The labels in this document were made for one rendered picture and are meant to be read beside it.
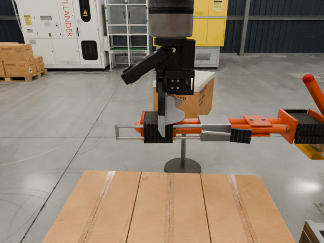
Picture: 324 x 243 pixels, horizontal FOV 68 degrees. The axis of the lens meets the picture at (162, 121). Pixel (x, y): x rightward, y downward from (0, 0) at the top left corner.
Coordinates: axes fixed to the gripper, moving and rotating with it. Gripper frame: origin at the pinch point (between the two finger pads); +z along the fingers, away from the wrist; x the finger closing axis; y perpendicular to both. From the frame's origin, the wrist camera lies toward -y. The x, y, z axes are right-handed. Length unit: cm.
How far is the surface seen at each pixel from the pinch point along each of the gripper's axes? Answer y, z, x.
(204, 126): 10.1, -0.8, -2.5
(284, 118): 30.2, -1.3, 1.2
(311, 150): 43.2, 11.2, 7.7
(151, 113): -2.5, -2.0, 2.3
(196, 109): 26, 45, 131
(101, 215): -33, 73, 44
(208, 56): 132, 89, 727
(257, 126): 22.5, -0.9, -2.3
